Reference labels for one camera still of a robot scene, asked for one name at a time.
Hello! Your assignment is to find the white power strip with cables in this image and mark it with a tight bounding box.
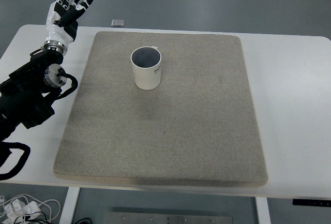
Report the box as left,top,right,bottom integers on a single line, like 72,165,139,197
0,194,62,224

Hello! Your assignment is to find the grey felt mat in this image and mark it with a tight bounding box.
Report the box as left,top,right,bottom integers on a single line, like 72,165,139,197
54,32,268,187

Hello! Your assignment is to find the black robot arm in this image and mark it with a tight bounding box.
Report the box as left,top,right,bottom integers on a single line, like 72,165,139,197
1,40,78,181

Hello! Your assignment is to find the white table leg left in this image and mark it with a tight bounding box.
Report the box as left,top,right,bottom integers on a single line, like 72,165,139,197
59,187,80,224

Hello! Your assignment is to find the black table control panel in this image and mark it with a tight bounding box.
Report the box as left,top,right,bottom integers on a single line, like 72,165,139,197
292,199,331,207

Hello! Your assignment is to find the grey metal base plate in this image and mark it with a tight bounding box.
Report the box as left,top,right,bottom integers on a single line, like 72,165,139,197
103,212,233,224

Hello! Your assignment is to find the white table leg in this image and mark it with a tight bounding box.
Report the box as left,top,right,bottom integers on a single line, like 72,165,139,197
255,197,271,224
59,187,80,224

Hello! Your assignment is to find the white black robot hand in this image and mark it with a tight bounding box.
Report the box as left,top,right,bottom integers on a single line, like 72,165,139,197
44,0,94,54

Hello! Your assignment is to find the white table leg right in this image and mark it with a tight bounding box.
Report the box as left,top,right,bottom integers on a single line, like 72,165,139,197
255,197,271,224

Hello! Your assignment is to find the small grey floor plate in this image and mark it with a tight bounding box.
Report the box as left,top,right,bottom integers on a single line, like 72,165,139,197
111,19,125,27

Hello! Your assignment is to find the white ribbed cup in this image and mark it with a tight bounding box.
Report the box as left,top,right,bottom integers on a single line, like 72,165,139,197
130,46,162,90

